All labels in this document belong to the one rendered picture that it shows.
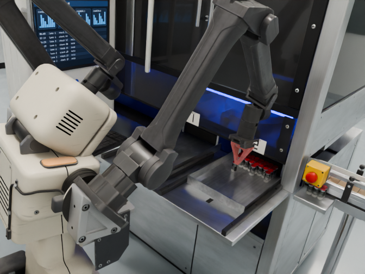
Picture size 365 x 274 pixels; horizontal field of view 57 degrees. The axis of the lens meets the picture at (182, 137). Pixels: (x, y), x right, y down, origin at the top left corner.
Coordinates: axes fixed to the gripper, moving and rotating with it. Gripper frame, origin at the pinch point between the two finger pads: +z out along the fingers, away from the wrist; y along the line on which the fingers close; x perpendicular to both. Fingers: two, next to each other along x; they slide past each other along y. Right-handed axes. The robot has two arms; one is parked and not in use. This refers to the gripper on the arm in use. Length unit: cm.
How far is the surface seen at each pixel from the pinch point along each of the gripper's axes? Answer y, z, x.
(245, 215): 1.2, 16.6, -8.1
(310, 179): 23.0, 2.2, -19.0
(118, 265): 31, 102, 68
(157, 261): 50, 98, 54
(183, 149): 23.4, 13.8, 38.2
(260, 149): 26.5, 0.3, 3.6
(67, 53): -10, -17, 88
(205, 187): 3.5, 15.9, 11.0
